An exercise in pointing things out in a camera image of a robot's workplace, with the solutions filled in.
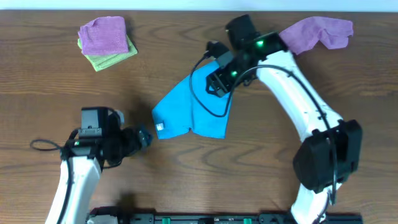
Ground folded purple cloth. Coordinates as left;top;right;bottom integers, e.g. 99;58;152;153
78;16;129;55

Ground crumpled purple cloth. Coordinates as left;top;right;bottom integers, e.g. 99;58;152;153
279;16;354;55

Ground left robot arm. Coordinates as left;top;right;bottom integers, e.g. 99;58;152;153
45;106;152;223

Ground blue microfiber cloth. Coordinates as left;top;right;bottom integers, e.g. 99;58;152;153
152;62;229;139

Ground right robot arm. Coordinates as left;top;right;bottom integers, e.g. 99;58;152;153
204;15;363;223

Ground folded green cloth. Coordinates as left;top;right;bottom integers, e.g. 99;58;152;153
78;32;137;72

